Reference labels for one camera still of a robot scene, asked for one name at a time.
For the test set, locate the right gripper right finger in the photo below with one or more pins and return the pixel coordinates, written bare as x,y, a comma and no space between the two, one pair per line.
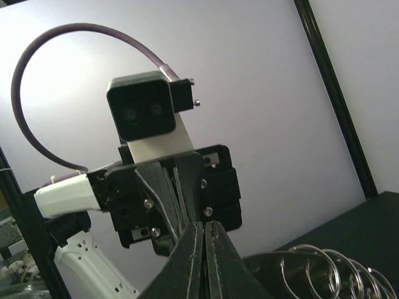
227,274

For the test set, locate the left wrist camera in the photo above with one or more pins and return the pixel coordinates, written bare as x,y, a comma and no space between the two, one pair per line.
146,111

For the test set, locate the black frame post right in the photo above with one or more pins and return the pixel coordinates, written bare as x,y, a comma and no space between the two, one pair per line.
337,98

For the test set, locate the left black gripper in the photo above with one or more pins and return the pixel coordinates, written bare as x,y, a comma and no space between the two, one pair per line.
157,199

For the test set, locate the black frame post left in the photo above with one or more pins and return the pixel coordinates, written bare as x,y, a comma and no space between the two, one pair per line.
31,232

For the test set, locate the black frame post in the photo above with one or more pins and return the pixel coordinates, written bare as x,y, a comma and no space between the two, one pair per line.
337,98
31,232

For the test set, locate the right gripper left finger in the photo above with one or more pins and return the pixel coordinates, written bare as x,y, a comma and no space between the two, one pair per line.
182,275

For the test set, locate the metal disc with keyrings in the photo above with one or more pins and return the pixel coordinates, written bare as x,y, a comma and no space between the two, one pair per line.
307,271

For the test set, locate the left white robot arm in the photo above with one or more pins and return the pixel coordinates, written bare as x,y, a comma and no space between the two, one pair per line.
64,204

